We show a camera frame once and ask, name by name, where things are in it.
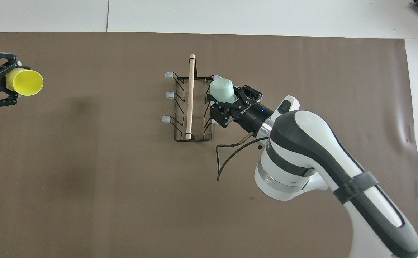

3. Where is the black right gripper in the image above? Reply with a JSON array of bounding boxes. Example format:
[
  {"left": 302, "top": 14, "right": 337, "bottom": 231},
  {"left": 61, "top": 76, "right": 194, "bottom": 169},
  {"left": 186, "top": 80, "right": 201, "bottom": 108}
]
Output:
[{"left": 209, "top": 85, "right": 275, "bottom": 134}]

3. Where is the pale green plastic cup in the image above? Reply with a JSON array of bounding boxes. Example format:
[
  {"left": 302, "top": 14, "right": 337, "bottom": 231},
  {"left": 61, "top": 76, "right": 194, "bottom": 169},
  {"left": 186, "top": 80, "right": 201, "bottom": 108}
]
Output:
[{"left": 209, "top": 79, "right": 236, "bottom": 102}]

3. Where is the yellow plastic cup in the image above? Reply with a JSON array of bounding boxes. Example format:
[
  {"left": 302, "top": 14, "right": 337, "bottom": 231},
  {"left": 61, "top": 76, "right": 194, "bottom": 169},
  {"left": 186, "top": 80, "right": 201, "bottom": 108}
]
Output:
[{"left": 5, "top": 69, "right": 44, "bottom": 96}]

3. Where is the brown paper table mat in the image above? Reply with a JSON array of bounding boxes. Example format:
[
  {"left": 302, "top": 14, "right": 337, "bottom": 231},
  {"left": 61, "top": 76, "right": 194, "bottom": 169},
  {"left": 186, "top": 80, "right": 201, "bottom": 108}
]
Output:
[{"left": 0, "top": 32, "right": 418, "bottom": 258}]

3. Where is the black wire cup rack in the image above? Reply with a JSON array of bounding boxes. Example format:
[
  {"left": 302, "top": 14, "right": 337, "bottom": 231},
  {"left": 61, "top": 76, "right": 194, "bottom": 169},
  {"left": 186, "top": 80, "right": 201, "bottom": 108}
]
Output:
[{"left": 162, "top": 54, "right": 223, "bottom": 142}]

